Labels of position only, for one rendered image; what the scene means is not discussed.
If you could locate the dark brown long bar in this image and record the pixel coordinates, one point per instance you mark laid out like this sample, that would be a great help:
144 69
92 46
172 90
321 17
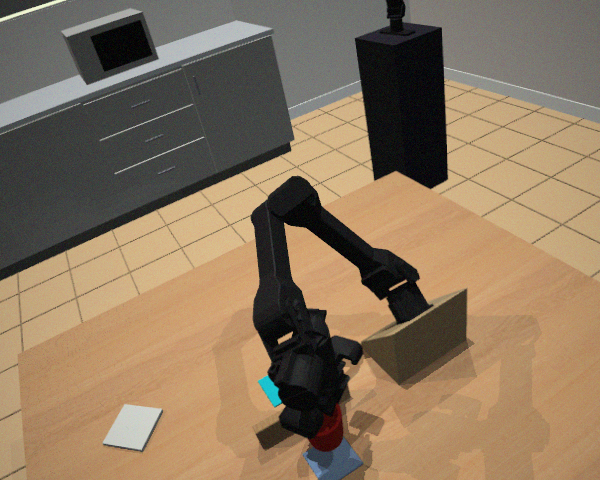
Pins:
269 430

